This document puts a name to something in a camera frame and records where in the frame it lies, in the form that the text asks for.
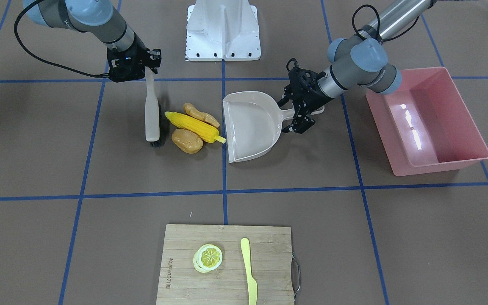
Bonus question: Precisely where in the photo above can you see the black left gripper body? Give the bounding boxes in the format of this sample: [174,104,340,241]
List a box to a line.
[277,58,333,120]

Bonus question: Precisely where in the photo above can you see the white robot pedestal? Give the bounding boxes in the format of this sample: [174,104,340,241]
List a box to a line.
[185,0,262,61]

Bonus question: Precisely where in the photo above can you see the beige hand brush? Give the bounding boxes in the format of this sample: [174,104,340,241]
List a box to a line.
[144,68,163,147]

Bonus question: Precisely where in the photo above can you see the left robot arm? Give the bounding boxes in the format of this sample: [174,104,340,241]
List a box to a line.
[277,0,435,134]

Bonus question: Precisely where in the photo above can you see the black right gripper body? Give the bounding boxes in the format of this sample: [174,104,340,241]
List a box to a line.
[107,45,161,83]

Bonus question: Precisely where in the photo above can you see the brown toy potato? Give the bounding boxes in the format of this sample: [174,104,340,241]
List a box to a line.
[171,129,204,154]

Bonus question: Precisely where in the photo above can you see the yellow lemon slices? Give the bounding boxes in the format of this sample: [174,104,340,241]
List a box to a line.
[192,244,223,273]

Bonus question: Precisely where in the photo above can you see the beige plastic dustpan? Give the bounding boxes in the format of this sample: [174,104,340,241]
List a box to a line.
[222,91,325,164]

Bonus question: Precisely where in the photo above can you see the yellow toy corn cob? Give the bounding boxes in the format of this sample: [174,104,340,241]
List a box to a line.
[164,111,227,144]

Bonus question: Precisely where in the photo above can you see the yellow toy ginger root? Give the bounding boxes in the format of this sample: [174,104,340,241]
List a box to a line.
[183,103,220,128]

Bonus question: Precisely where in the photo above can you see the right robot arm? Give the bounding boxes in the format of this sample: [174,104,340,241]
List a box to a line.
[13,0,161,83]

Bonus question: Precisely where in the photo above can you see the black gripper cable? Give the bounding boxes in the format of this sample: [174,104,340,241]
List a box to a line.
[14,0,113,79]

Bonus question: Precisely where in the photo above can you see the bamboo cutting board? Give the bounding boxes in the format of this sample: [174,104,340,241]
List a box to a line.
[155,224,295,305]

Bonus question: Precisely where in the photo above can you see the yellow plastic knife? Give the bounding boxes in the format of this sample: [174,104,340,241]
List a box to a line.
[240,238,258,305]

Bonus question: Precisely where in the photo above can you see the pink plastic bin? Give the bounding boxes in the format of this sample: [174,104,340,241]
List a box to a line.
[366,67,488,176]

